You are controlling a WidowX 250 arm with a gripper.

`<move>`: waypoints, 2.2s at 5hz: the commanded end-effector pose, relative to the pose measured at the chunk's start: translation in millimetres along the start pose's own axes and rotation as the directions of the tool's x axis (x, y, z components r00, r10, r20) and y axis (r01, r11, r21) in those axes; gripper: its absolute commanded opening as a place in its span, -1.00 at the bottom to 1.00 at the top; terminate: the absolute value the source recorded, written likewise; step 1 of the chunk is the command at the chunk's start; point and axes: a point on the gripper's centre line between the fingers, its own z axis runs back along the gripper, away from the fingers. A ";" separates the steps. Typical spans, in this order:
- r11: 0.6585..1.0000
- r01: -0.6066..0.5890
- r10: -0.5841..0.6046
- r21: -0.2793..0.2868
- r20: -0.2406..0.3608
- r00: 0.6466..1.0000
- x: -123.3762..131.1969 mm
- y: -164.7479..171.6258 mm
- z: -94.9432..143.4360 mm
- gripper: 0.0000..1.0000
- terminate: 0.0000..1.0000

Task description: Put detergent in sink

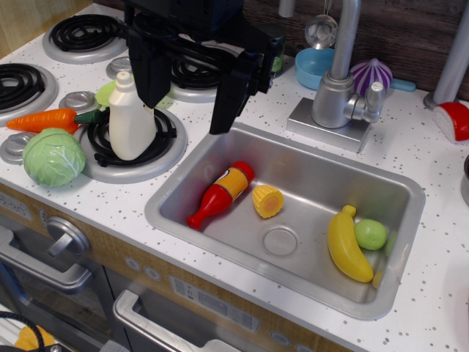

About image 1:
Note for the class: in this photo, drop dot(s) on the yellow toy banana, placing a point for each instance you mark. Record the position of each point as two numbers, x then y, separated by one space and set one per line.
344 249

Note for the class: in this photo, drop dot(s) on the silver ladle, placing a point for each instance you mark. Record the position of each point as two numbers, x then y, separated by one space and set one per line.
322 30

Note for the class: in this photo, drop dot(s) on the light green plate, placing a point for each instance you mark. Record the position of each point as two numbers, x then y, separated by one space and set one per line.
103 94

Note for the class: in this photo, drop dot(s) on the stainless steel sink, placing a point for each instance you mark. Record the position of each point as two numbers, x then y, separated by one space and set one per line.
291 247

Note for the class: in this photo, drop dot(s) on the silver faucet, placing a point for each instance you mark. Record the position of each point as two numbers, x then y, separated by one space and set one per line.
337 115

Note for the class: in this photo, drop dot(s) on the green can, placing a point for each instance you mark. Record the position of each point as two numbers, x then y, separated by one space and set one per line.
277 32

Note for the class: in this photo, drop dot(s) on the purple toy onion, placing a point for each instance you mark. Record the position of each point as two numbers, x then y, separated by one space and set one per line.
367 72

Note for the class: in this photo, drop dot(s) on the red ketchup bottle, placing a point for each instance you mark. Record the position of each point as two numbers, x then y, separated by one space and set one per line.
222 193

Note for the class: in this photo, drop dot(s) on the back right stove burner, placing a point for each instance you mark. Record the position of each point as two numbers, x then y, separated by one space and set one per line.
191 84

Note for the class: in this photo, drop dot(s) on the silver dishwasher handle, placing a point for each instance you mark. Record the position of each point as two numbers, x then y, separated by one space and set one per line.
124 312

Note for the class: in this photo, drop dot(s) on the front right stove burner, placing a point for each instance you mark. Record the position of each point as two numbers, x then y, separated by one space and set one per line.
103 165

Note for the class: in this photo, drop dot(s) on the yellow object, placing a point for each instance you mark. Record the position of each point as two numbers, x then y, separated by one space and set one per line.
27 339

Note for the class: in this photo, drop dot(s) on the silver vertical pole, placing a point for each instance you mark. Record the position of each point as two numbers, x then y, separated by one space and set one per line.
454 69

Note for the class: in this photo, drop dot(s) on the green toy cabbage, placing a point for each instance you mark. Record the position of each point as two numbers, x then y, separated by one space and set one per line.
53 158

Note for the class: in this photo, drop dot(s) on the red white toy cheese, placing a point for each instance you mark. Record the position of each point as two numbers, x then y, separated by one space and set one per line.
452 120

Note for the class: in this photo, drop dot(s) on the back left stove burner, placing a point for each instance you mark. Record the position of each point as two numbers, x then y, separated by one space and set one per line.
85 39

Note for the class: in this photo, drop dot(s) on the silver oven door handle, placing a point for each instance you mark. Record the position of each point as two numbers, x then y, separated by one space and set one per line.
71 281

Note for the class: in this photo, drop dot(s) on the stove burner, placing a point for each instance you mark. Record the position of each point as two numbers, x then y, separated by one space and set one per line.
85 39
191 84
25 89
103 165

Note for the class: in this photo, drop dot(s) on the silver oven knob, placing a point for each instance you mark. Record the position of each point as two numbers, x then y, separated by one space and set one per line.
66 236

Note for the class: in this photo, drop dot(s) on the orange toy carrot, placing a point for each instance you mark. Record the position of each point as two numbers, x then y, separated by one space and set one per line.
64 118

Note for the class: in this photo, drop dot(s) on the blue bowl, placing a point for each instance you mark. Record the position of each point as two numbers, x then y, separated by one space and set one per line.
311 65

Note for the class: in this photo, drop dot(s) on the cream detergent bottle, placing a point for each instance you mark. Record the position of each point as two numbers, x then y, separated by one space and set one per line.
132 126

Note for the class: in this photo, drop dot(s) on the silver stove dial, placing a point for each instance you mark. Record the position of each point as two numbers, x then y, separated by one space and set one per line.
118 65
80 102
12 148

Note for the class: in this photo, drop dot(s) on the yellow toy corn piece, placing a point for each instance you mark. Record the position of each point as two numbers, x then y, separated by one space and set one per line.
267 201

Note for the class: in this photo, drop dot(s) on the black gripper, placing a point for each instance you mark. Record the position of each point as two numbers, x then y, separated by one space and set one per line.
197 31

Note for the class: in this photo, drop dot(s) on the green toy apple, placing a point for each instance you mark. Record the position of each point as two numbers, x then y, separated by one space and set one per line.
370 234

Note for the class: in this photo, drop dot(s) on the front left stove burner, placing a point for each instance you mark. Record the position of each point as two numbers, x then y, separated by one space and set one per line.
25 89

